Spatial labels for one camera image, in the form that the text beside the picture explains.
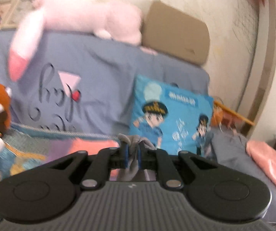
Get grey sweatshirt with print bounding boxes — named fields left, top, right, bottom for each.
left=117, top=134, right=156, bottom=182

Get beige headrest cushion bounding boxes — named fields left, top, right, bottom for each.
left=142, top=1, right=210, bottom=65

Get blue cartoon police pillow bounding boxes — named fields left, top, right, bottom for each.
left=130, top=75, right=213, bottom=156

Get grey-blue duvet with lettering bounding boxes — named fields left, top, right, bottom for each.
left=0, top=30, right=276, bottom=222

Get folded purple garment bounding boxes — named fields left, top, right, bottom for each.
left=45, top=139, right=73, bottom=163

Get pink towel on duvet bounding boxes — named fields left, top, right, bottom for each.
left=246, top=140, right=276, bottom=186

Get framed pictures on wall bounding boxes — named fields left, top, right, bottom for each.
left=0, top=0, right=35, bottom=30

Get white refrigerator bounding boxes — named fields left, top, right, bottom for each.
left=237, top=0, right=276, bottom=146

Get folded pink towel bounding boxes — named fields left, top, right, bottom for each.
left=68, top=138, right=121, bottom=181

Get yellow wooden stick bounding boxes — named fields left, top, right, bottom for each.
left=214, top=101, right=255, bottom=126

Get pink plush toy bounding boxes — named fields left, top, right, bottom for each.
left=8, top=0, right=142, bottom=81

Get orange plush toy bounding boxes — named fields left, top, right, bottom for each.
left=210, top=105, right=223, bottom=127

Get blue floral quilt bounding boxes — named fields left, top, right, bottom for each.
left=0, top=125, right=119, bottom=181

